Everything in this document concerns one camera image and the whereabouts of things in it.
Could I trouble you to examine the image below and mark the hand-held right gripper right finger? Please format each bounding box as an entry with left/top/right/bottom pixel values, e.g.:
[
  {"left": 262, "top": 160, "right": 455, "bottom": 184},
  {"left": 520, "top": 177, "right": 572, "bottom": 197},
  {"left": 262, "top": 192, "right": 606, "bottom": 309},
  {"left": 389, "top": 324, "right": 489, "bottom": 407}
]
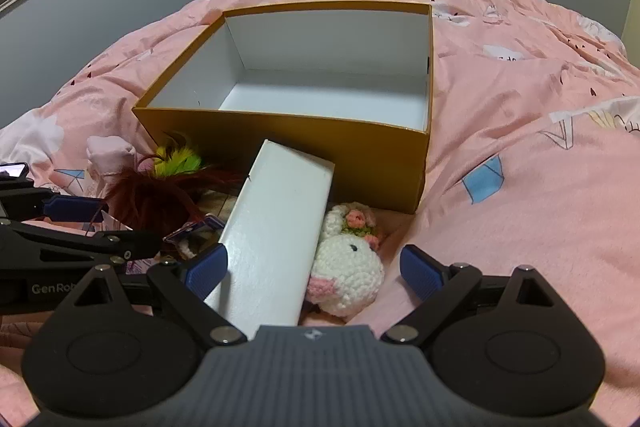
[{"left": 380, "top": 244, "right": 571, "bottom": 345}]

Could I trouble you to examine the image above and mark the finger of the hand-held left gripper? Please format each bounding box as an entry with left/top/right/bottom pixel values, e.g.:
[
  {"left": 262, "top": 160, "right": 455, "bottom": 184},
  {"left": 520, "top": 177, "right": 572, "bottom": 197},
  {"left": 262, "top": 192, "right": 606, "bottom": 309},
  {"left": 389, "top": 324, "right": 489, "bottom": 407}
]
[
  {"left": 0, "top": 223, "right": 164, "bottom": 264},
  {"left": 0, "top": 186, "right": 109, "bottom": 224}
]

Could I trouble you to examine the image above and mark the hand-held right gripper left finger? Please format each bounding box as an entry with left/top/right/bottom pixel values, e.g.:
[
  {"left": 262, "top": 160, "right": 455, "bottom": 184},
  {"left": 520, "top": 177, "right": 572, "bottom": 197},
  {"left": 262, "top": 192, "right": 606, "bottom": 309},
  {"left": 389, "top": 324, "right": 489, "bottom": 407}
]
[{"left": 57, "top": 243, "right": 248, "bottom": 348}]

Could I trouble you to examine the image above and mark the blue card pack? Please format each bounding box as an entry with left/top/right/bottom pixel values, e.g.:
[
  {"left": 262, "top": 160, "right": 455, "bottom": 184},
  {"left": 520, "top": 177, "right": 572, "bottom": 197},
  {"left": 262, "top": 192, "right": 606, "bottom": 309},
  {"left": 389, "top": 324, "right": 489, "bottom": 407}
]
[{"left": 162, "top": 214, "right": 226, "bottom": 258}]

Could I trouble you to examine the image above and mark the red green feather toy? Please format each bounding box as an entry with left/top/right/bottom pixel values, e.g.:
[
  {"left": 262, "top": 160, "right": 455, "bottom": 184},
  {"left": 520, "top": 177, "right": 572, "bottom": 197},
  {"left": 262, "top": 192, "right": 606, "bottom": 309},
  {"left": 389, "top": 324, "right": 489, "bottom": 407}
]
[{"left": 102, "top": 132, "right": 246, "bottom": 233}]

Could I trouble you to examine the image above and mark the pink fabric pouch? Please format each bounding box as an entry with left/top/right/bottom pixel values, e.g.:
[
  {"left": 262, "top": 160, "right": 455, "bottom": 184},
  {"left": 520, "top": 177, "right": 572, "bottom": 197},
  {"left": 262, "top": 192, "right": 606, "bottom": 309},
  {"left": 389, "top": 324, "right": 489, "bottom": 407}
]
[{"left": 86, "top": 136, "right": 138, "bottom": 188}]

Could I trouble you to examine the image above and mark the white crochet plush toy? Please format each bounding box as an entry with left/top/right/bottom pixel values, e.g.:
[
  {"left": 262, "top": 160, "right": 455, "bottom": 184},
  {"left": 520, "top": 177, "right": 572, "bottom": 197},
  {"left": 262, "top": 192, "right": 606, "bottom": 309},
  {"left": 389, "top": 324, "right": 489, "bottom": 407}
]
[{"left": 306, "top": 203, "right": 386, "bottom": 319}]

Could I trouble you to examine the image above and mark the long white box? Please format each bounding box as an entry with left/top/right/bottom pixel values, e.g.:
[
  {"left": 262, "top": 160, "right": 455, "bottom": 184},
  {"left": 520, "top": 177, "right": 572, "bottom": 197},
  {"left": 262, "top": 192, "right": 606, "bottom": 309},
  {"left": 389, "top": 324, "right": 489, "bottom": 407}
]
[{"left": 204, "top": 138, "right": 336, "bottom": 342}]

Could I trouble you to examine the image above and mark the yellow cardboard box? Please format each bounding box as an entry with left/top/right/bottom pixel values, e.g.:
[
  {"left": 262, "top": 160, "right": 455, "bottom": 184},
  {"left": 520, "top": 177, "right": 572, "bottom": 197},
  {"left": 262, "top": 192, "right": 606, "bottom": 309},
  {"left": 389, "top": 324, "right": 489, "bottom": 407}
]
[{"left": 131, "top": 1, "right": 433, "bottom": 215}]

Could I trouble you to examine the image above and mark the smartphone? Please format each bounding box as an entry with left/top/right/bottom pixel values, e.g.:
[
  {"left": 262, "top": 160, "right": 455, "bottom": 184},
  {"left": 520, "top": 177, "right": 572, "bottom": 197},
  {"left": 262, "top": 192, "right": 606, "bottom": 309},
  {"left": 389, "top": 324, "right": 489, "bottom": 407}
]
[{"left": 0, "top": 162, "right": 30, "bottom": 181}]

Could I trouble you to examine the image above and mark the pink printed blanket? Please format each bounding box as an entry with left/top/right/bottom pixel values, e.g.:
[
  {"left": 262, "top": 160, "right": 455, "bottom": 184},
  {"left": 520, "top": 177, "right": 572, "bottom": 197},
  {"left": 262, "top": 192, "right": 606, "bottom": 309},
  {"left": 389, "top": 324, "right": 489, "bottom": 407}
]
[{"left": 0, "top": 0, "right": 640, "bottom": 427}]

